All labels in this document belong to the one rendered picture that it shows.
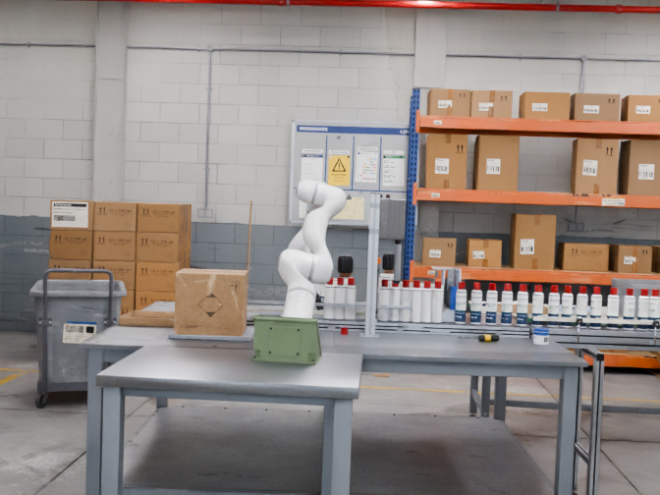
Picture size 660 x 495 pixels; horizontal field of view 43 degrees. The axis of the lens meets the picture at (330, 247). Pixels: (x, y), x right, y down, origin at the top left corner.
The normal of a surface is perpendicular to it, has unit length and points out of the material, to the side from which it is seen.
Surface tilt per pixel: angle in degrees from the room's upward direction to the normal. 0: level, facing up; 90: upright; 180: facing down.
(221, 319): 90
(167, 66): 90
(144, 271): 90
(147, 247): 90
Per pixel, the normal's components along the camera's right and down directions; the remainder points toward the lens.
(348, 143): -0.06, 0.05
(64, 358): 0.26, 0.12
